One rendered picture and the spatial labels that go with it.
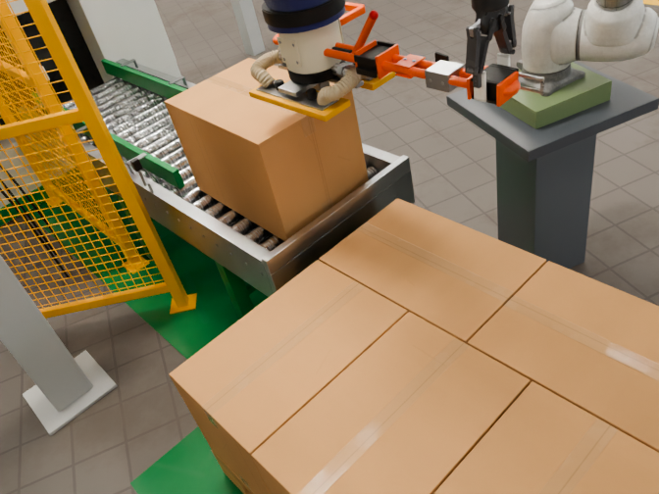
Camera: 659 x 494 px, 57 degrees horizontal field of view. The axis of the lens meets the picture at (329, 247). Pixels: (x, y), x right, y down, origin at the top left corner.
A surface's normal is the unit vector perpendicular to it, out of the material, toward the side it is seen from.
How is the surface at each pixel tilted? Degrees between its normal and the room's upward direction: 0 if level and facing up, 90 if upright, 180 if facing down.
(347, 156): 90
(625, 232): 0
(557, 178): 90
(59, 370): 90
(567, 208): 90
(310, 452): 0
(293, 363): 0
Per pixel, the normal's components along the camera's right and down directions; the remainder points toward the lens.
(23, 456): -0.19, -0.76
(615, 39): -0.27, 0.83
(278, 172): 0.66, 0.37
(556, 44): -0.39, 0.62
